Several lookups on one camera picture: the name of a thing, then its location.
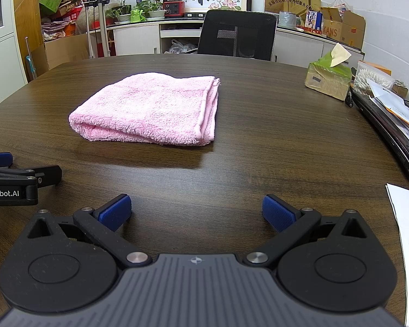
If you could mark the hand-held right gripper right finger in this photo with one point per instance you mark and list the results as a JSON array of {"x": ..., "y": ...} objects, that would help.
[{"x": 277, "y": 213}]

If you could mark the pink towel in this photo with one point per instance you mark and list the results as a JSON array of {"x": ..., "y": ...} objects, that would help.
[{"x": 146, "y": 105}]

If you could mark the green tissue box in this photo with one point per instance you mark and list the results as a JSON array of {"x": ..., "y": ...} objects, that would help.
[{"x": 327, "y": 78}]

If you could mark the white paper sheet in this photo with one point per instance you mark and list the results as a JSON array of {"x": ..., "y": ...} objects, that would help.
[{"x": 405, "y": 231}]

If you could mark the open cardboard box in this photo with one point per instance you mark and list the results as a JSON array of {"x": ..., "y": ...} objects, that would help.
[{"x": 344, "y": 27}]

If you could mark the small brown box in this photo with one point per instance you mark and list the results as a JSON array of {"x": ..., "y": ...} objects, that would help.
[{"x": 399, "y": 89}]

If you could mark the low white sideboard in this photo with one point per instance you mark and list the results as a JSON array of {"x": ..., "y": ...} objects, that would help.
[{"x": 136, "y": 37}]

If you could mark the green bag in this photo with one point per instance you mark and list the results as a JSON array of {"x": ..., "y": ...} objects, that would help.
[{"x": 138, "y": 16}]

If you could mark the black office chair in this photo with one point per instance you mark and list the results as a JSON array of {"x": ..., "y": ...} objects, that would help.
[{"x": 237, "y": 34}]

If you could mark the pile of boxes and cloths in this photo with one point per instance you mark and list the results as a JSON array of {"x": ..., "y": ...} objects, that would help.
[{"x": 63, "y": 20}]

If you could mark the black laptop with papers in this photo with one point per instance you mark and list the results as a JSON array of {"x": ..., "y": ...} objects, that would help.
[{"x": 381, "y": 119}]

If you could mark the crumpled plastic bag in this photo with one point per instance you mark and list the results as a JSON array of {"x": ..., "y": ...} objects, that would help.
[{"x": 338, "y": 4}]

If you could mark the stack of envelopes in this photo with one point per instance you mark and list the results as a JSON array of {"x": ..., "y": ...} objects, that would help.
[{"x": 392, "y": 105}]

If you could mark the grey stand with black top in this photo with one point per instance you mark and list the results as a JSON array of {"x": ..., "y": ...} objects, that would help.
[{"x": 100, "y": 6}]

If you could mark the small colourful box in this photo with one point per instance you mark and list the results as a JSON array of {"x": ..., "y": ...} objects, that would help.
[{"x": 313, "y": 19}]

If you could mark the white plastic bag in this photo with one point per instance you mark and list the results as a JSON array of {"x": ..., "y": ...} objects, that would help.
[{"x": 182, "y": 46}]

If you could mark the white glass door cabinet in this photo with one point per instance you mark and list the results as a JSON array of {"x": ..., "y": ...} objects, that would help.
[{"x": 0, "y": 24}]

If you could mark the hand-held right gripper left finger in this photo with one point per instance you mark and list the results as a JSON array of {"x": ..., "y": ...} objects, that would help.
[{"x": 114, "y": 212}]

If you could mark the bag of cotton swabs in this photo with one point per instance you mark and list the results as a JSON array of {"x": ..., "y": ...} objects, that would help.
[{"x": 364, "y": 80}]

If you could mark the white plant pot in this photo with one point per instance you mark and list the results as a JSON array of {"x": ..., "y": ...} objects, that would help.
[{"x": 156, "y": 14}]

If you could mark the grey wrapped roll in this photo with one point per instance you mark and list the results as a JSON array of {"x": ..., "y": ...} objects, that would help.
[{"x": 287, "y": 18}]

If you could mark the wooden shelf unit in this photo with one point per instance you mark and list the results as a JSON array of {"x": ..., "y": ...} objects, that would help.
[{"x": 27, "y": 13}]

